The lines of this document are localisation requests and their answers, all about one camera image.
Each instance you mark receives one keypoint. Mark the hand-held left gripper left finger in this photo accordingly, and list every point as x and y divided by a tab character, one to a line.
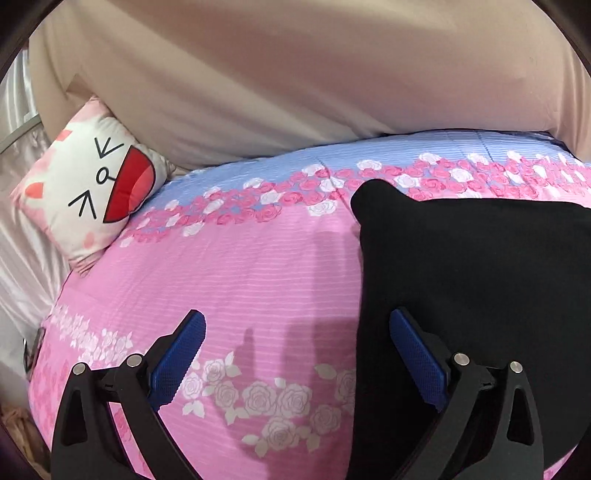
180	355

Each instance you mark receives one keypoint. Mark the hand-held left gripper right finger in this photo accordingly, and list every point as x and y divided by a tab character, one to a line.
415	355

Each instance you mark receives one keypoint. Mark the black pants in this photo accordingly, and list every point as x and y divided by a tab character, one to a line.
461	277

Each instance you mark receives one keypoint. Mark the pink rose print bed sheet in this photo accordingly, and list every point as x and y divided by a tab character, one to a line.
254	277

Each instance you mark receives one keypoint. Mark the white satin cloth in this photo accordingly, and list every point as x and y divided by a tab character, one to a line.
23	240

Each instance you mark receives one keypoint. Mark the white cat face pillow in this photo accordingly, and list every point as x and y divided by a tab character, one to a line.
83	184

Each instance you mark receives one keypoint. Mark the beige padded headboard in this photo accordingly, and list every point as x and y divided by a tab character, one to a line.
300	69

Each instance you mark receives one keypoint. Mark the metal rail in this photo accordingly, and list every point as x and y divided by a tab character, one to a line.
18	134

